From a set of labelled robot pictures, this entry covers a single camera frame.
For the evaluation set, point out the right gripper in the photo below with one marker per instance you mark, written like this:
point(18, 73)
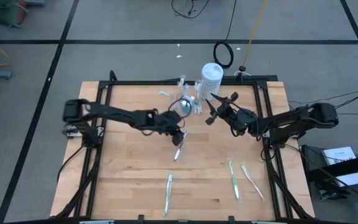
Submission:
point(244, 121)

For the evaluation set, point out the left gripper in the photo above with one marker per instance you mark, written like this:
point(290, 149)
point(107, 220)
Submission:
point(166, 121)

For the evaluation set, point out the purple toothbrush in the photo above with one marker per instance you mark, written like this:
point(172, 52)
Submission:
point(179, 152)

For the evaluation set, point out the teal toothbrush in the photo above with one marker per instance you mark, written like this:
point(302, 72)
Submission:
point(164, 92)

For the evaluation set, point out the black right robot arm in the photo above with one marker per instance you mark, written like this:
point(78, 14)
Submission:
point(291, 119)

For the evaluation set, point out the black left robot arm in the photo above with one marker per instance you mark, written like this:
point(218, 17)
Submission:
point(113, 113)

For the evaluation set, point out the clear plastic cup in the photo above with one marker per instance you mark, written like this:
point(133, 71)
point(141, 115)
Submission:
point(193, 102)

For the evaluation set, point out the white wipes canister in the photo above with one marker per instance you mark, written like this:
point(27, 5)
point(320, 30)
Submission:
point(211, 77)

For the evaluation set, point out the pink toothbrush lower right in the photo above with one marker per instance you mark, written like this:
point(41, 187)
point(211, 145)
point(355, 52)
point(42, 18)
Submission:
point(252, 182)

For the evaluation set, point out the white booklet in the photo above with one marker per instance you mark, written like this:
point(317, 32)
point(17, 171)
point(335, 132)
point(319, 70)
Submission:
point(340, 158)

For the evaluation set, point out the black equipment cart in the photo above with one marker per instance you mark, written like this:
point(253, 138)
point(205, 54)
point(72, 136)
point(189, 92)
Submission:
point(328, 186)

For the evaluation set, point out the green fabric bag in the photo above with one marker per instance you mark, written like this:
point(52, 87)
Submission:
point(6, 14)

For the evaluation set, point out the black aluminium table frame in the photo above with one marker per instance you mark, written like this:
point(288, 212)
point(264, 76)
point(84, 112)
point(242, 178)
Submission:
point(135, 83)

